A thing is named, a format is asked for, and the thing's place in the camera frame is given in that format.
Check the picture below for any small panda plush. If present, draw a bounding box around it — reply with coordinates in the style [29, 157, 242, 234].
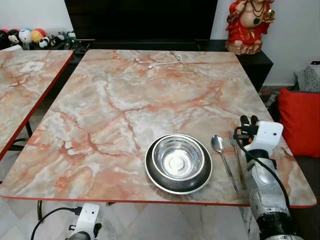
[38, 36, 51, 50]

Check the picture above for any red cushion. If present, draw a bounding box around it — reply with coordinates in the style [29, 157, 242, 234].
[277, 87, 320, 159]

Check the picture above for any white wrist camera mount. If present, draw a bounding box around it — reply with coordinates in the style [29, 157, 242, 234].
[244, 121, 284, 161]
[74, 203, 101, 239]

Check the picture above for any grey speckled cushion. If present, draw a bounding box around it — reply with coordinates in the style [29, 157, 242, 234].
[294, 63, 320, 94]

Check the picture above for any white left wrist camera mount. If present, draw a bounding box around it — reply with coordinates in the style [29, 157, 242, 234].
[74, 203, 101, 239]

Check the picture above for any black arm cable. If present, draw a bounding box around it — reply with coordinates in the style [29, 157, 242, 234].
[233, 131, 292, 209]
[30, 206, 84, 240]

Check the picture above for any stainless steel spoon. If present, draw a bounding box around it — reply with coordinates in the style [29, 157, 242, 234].
[210, 134, 240, 195]

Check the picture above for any black flat television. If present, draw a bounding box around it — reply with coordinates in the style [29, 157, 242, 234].
[64, 0, 219, 41]

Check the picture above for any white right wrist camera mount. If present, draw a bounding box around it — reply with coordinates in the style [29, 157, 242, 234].
[244, 121, 284, 161]

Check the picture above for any black white mouse plush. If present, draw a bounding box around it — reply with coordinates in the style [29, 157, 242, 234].
[0, 28, 21, 49]

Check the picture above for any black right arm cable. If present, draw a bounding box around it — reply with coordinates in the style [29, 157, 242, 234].
[233, 131, 292, 209]

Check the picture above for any thin white cable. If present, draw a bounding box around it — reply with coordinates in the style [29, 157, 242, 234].
[147, 53, 184, 70]

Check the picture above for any metal table leg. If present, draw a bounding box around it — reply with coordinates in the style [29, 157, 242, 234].
[36, 200, 44, 221]

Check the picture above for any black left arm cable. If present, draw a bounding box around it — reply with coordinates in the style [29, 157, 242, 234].
[30, 206, 84, 240]

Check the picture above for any stainless steel bowl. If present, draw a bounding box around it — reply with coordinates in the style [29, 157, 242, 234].
[151, 135, 206, 182]

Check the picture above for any blue white round plush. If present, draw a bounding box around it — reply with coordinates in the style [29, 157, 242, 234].
[18, 28, 34, 45]

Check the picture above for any stainless steel fork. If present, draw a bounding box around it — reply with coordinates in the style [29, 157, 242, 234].
[230, 138, 247, 190]

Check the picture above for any yellow red round plush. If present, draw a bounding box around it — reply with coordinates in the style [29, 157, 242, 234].
[30, 28, 47, 44]

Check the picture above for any dark plush toy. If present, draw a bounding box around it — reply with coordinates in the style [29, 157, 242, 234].
[49, 32, 69, 50]

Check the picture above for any red laughing buddha statue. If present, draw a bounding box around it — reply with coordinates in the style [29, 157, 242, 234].
[224, 0, 276, 55]

